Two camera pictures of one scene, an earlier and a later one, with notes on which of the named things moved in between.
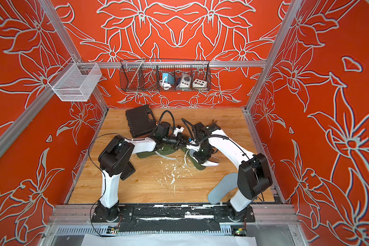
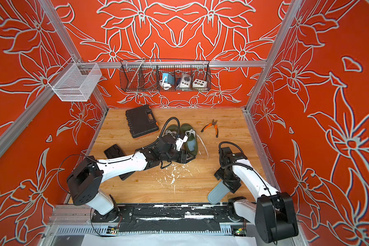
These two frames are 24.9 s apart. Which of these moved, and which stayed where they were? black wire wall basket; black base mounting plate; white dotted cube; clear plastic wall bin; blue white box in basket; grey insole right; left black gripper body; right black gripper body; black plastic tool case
Moved: left black gripper body; right black gripper body
Stayed: black plastic tool case; black base mounting plate; blue white box in basket; black wire wall basket; clear plastic wall bin; grey insole right; white dotted cube
